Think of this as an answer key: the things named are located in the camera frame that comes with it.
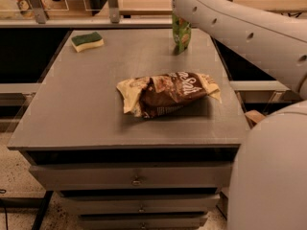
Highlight brown chip bag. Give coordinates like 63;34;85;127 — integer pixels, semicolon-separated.
117;72;221;119

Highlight drawer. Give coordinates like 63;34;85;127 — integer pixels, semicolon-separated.
79;213;207;230
30;162;232;191
62;194;220;215

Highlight green yellow sponge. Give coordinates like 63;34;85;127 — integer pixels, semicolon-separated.
71;32;104;52

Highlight bottom drawer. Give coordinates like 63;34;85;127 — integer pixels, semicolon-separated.
79;213;207;230

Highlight middle drawer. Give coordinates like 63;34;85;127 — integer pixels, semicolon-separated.
62;194;220;215

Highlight grey drawer cabinet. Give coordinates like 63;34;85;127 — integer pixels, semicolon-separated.
9;29;248;230

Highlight green rice chip bag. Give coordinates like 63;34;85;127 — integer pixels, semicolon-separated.
172;11;192;55

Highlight cardboard box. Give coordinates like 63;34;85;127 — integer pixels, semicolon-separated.
245;110;266;127

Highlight black floor cable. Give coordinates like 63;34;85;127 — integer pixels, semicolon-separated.
0;189;10;230

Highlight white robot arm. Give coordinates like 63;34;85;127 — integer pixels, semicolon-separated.
173;0;307;230

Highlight top drawer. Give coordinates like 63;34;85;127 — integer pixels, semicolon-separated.
30;162;232;191

